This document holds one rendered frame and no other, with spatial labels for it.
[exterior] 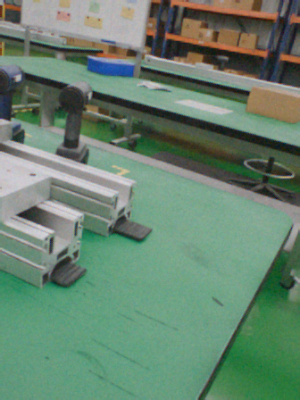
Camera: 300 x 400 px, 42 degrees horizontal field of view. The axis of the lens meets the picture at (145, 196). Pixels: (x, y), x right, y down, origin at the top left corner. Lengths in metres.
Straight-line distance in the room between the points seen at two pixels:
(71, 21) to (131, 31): 0.69
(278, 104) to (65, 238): 1.99
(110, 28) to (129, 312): 3.47
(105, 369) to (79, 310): 0.10
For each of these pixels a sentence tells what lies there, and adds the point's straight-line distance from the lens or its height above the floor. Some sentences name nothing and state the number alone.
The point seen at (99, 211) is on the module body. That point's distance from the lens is 0.71.
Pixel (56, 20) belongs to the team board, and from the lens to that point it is 4.29.
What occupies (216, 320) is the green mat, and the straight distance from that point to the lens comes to 0.59.
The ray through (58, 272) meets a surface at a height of 0.79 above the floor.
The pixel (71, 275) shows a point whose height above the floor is 0.79.
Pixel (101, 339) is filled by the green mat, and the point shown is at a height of 0.78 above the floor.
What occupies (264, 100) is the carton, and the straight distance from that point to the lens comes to 2.48.
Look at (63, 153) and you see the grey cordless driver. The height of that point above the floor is 0.84.
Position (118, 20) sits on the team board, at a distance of 3.84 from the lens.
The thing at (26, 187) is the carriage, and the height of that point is 0.90.
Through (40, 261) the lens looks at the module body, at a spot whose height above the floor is 0.83.
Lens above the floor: 1.14
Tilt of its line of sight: 23 degrees down
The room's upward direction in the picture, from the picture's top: 10 degrees clockwise
